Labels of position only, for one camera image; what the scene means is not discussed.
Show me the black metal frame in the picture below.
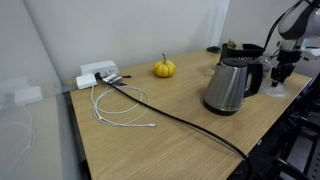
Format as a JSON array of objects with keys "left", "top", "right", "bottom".
[{"left": 233, "top": 73, "right": 320, "bottom": 180}]

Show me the stainless steel electric kettle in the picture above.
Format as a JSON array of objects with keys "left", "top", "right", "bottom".
[{"left": 203, "top": 57, "right": 264, "bottom": 117}]

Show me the clear plastic bottle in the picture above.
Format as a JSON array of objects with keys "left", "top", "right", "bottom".
[{"left": 255, "top": 53, "right": 275, "bottom": 83}]

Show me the thick black power cable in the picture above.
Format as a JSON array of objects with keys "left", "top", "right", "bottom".
[{"left": 94, "top": 72, "right": 253, "bottom": 180}]

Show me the black computer mouse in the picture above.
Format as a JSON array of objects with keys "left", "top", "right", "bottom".
[{"left": 206, "top": 45, "right": 222, "bottom": 54}]

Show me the small white labelled plug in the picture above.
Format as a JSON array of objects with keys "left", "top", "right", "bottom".
[{"left": 102, "top": 73, "right": 123, "bottom": 85}]

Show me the clear tape roll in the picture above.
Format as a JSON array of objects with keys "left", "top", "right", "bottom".
[{"left": 259, "top": 78, "right": 290, "bottom": 99}]

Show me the black plastic bin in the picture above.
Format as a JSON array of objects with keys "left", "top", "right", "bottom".
[{"left": 219, "top": 42, "right": 267, "bottom": 65}]

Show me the white charging cable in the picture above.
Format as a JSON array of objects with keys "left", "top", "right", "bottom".
[{"left": 90, "top": 84, "right": 157, "bottom": 129}]

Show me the small clear plastic piece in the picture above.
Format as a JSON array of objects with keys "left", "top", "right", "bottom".
[{"left": 203, "top": 67, "right": 216, "bottom": 80}]

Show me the clear acrylic panel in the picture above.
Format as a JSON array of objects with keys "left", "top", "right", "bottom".
[{"left": 0, "top": 0, "right": 84, "bottom": 180}]

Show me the brown crumpled item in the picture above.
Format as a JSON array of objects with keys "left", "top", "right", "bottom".
[{"left": 226, "top": 38, "right": 245, "bottom": 51}]

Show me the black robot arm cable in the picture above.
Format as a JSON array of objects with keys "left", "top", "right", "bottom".
[{"left": 262, "top": 0, "right": 305, "bottom": 53}]

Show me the white power strip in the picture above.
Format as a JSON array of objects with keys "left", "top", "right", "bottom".
[{"left": 79, "top": 59, "right": 120, "bottom": 78}]

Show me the small orange pumpkin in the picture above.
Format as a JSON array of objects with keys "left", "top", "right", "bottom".
[{"left": 152, "top": 51, "right": 177, "bottom": 79}]

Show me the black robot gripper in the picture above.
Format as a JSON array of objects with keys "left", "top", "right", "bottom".
[{"left": 270, "top": 49, "right": 303, "bottom": 88}]

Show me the white square power adapter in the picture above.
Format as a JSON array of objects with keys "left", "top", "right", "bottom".
[{"left": 75, "top": 73, "right": 98, "bottom": 90}]

